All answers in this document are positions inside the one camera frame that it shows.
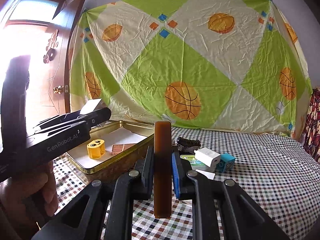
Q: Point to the yellow cartoon face toy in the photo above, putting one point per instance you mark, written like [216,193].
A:
[96,148]

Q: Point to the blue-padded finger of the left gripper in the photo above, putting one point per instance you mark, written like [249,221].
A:
[90,119]

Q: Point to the white red-logo paper box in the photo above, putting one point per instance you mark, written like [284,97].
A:
[209,175]

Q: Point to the black hair claw clip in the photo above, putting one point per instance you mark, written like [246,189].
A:
[187,145]

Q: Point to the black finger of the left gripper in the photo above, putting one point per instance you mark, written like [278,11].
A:
[61,121]

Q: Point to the brown embossed chocolate plaque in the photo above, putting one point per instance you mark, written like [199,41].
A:
[118,148]

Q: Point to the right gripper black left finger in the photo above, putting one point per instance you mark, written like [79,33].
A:
[144,184]

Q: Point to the checkered tablecloth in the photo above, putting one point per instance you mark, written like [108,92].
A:
[274,170]

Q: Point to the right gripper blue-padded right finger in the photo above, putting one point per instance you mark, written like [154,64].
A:
[183,185]

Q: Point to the teal bear print cube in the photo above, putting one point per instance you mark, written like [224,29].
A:
[226,163]

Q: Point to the white USB charger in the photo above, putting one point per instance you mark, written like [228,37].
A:
[209,157]

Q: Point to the brown rectangular seal stone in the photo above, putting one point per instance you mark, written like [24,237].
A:
[162,173]

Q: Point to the person's left hand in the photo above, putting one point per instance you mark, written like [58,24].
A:
[16,222]

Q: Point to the basketball print bedsheet backdrop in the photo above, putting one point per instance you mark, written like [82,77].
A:
[228,65]

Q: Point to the gold metal tin box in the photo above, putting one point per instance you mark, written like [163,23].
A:
[125,143]

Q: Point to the green dental floss box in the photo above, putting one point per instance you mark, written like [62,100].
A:
[196,164]

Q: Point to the brass door knob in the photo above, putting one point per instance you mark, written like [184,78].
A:
[60,89]

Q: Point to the wooden door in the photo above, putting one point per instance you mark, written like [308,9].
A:
[41,29]

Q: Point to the white moon print cube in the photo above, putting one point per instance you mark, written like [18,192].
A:
[91,105]

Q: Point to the red floral cloth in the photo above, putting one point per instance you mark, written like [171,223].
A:
[312,126]

